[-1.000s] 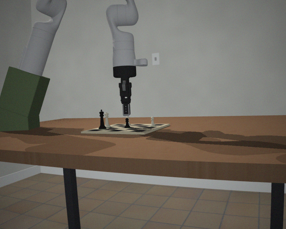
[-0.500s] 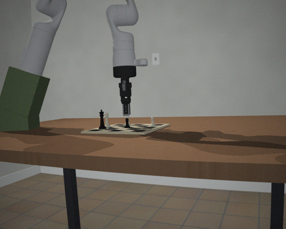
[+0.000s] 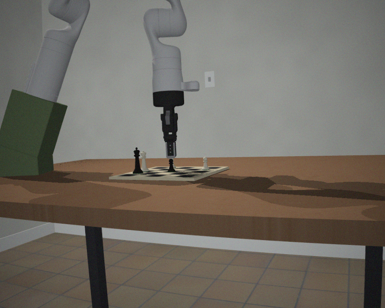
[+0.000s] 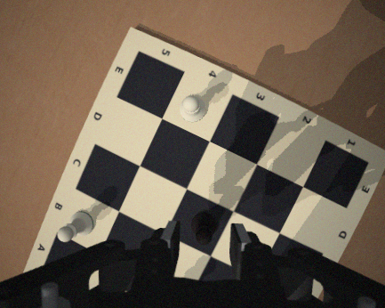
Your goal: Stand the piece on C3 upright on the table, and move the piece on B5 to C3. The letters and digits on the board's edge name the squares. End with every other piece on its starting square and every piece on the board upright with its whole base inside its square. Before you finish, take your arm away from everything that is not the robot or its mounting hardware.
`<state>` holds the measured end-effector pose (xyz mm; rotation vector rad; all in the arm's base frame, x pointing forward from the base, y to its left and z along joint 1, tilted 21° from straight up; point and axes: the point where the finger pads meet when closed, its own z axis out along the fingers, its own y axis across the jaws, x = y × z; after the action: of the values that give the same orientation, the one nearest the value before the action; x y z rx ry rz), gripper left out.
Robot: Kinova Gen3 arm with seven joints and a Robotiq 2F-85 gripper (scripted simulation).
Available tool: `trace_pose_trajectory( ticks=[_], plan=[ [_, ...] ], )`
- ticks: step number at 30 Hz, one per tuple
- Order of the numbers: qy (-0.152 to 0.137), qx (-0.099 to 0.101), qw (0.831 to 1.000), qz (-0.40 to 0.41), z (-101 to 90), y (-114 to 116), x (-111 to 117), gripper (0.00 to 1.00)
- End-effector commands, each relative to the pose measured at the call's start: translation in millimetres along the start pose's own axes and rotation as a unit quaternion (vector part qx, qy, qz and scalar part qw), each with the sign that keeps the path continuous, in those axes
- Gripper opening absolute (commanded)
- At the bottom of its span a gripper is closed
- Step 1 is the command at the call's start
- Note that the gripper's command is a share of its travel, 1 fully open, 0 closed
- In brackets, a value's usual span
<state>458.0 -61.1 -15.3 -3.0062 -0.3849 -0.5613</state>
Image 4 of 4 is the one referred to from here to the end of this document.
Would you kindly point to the cream and dark blue chessboard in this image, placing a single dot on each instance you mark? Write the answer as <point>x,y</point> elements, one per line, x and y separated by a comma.
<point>290,176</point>

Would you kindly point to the white pawn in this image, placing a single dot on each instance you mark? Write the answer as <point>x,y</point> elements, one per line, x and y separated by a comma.
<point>80,224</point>
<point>192,108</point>

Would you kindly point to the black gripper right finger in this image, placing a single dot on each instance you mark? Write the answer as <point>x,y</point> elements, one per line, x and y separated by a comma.
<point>343,287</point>

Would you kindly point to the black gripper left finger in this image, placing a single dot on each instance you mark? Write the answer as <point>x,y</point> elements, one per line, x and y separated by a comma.
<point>64,283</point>

